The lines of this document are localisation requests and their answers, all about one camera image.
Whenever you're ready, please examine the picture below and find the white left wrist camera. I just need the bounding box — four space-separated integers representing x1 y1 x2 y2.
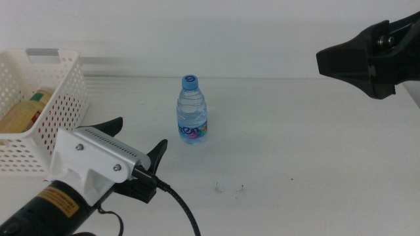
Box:
45 126 152 207

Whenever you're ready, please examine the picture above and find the thin black left gripper cable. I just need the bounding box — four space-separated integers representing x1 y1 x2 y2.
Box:
96 205 125 236

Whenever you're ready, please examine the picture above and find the yellow tea bottle white cap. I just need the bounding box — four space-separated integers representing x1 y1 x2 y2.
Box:
0 86 56 134

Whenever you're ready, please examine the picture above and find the white perforated plastic basket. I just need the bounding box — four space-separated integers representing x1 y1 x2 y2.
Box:
0 49 89 176

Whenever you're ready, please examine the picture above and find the clear water bottle blue cap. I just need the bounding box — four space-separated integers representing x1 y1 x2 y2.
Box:
176 74 209 145

